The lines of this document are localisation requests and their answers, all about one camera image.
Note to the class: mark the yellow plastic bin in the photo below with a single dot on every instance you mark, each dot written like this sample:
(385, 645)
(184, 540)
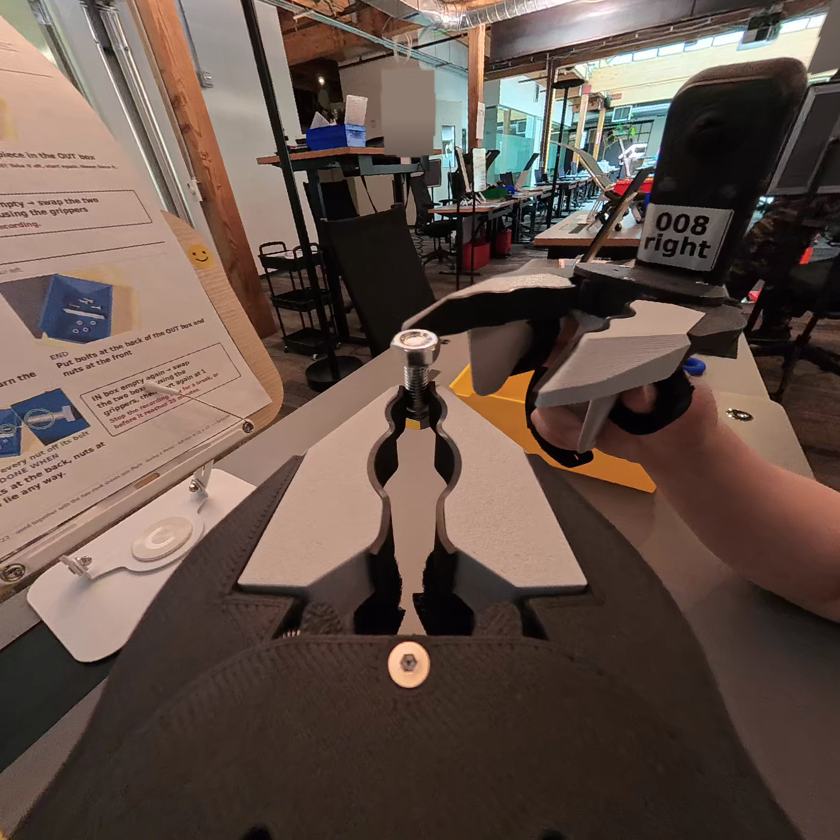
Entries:
(499, 420)

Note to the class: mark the tilted board on white stand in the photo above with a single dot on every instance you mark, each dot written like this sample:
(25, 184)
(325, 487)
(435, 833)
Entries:
(617, 220)

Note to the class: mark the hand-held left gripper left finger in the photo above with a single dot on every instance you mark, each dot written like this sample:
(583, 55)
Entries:
(315, 525)

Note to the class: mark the printed instruction sheet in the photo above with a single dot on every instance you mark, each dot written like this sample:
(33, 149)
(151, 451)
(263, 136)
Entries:
(98, 295)

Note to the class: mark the wooden-top standing desk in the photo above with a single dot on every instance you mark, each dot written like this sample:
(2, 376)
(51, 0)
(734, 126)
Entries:
(315, 156)

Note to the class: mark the black desk mat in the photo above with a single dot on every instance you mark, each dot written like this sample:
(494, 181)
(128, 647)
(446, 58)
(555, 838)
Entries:
(39, 695)

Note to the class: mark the black utility cart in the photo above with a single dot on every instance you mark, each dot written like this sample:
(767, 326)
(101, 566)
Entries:
(298, 302)

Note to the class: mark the black mesh office chair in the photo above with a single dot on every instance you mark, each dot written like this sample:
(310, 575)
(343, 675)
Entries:
(374, 282)

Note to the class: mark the silver ceiling duct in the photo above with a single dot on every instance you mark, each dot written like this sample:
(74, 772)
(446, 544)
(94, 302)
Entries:
(459, 10)

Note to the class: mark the yellow smiley sticker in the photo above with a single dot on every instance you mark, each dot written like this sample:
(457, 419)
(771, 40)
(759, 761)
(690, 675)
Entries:
(201, 257)

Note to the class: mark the person's right hand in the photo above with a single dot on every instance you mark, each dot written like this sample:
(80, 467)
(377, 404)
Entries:
(682, 420)

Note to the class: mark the white paper card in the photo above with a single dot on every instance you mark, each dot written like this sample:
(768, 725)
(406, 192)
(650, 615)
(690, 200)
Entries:
(356, 110)

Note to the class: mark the grey desk with wooden edge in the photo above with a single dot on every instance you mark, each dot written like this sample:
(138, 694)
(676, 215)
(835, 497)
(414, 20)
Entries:
(564, 236)

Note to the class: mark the black ceiling projector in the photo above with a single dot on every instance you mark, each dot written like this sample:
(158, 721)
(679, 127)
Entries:
(761, 26)

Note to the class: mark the silver hex bolt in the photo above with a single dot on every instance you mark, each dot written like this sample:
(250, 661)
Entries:
(415, 354)

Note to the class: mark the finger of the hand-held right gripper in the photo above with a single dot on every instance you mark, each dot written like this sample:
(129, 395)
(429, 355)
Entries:
(617, 358)
(499, 354)

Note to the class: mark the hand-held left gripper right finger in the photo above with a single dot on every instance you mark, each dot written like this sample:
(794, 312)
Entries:
(512, 525)

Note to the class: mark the white metal board stand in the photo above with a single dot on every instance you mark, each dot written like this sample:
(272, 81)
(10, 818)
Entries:
(98, 610)

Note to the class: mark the black and red office chair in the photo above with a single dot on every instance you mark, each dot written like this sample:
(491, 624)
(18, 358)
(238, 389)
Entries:
(800, 295)

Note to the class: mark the black board on stand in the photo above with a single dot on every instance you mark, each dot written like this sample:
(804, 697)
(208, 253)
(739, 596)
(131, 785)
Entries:
(814, 138)

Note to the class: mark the black pole stand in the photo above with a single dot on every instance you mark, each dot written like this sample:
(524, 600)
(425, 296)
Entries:
(334, 375)

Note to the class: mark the red storage bin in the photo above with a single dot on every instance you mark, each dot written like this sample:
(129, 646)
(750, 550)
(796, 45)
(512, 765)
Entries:
(502, 244)
(477, 256)

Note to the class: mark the blue storage bin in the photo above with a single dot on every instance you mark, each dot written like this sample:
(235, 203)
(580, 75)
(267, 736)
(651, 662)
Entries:
(334, 136)

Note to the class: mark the row of office desks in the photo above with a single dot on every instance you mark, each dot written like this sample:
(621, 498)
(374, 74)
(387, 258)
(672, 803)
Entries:
(472, 210)

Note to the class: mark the wooden pillar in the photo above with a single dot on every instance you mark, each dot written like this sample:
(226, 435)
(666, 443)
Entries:
(197, 164)

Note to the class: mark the person's right forearm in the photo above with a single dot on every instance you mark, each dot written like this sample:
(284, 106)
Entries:
(774, 512)

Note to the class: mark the metal desk grommet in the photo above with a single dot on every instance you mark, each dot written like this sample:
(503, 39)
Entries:
(740, 415)

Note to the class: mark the small blue object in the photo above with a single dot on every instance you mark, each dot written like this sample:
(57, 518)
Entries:
(695, 366)

